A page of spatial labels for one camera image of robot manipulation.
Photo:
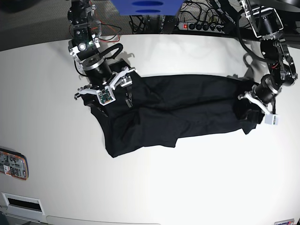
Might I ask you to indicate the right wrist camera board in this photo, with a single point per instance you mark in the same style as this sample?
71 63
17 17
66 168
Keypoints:
105 96

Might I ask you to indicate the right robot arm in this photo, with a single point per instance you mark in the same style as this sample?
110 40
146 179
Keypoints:
84 48

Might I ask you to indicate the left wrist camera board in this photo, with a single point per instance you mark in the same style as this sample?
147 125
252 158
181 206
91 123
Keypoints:
271 119

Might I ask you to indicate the white power strip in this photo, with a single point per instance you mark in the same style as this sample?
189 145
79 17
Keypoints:
201 26

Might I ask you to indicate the black power adapter brick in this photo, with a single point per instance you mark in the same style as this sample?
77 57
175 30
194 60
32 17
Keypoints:
168 24

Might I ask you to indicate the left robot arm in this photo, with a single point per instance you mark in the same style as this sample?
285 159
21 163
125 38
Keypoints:
268 28

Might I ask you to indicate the red white sticker label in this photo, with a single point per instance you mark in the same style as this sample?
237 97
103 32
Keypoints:
285 222

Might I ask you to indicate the black T-shirt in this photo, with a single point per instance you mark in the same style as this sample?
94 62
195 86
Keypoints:
169 107

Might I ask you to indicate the blue plastic box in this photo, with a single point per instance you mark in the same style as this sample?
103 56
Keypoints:
147 7

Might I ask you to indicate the white table cable grommet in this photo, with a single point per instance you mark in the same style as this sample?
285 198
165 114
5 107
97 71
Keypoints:
23 203

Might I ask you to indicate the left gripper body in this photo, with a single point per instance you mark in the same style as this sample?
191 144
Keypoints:
263 97

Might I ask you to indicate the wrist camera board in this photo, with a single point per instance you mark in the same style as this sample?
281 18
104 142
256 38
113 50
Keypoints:
271 119
105 96

